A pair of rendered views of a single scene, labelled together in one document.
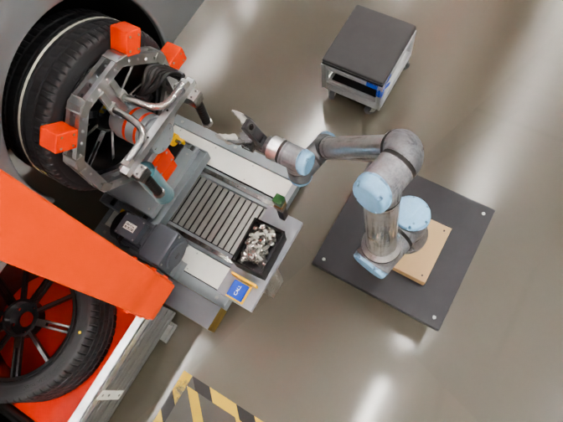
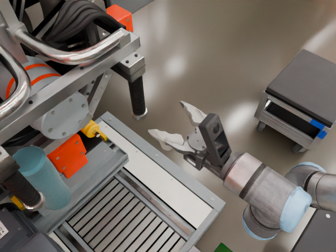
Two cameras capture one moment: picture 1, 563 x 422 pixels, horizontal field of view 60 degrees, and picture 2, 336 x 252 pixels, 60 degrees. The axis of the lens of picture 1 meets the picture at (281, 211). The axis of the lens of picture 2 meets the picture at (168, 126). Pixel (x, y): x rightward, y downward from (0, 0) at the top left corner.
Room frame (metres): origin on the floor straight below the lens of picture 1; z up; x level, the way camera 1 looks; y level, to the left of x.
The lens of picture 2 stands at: (0.59, 0.14, 1.39)
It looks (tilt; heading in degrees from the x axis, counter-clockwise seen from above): 55 degrees down; 356
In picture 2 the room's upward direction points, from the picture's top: straight up
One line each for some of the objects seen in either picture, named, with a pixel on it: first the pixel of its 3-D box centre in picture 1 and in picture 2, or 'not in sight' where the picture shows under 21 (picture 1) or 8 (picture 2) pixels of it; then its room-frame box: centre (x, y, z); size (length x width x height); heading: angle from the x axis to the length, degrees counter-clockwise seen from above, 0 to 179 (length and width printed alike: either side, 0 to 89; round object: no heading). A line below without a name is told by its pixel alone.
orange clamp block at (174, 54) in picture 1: (171, 58); (114, 24); (1.37, 0.25, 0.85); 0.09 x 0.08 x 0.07; 134
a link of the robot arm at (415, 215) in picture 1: (408, 220); not in sight; (0.54, -0.47, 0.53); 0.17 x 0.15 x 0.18; 122
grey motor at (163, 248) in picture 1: (146, 239); (22, 244); (0.89, 0.66, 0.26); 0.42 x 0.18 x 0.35; 44
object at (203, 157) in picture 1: (156, 178); (65, 169); (1.26, 0.59, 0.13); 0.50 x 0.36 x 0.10; 134
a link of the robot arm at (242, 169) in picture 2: (275, 147); (242, 171); (0.87, -0.05, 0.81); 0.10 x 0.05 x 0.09; 135
